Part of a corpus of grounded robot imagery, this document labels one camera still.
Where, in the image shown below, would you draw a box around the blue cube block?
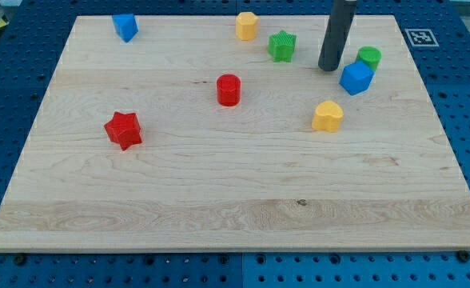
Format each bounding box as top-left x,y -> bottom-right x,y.
339,61 -> 374,95

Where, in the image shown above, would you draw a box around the light wooden board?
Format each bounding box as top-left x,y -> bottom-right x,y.
0,15 -> 470,253

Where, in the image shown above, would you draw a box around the red cylinder block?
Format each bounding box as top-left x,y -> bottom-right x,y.
216,74 -> 241,106

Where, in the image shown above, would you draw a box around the yellow heart block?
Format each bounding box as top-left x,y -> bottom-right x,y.
311,100 -> 344,133

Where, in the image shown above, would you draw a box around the green star block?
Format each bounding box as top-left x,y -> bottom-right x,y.
268,30 -> 297,62

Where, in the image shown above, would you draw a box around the red star block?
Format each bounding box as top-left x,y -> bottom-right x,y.
104,111 -> 142,150

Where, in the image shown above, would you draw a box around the yellow hexagon block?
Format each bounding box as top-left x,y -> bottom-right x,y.
236,12 -> 259,41

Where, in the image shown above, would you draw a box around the blue triangle block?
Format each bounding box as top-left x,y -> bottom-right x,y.
112,14 -> 138,42

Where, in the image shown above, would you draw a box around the green cylinder block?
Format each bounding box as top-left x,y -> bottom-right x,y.
356,46 -> 382,71

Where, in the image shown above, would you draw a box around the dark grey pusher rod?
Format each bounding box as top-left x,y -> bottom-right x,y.
318,0 -> 358,72

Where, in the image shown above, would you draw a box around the white fiducial marker tag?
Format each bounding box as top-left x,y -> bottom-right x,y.
405,28 -> 439,47

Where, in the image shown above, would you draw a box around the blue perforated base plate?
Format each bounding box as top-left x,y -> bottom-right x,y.
0,0 -> 470,287

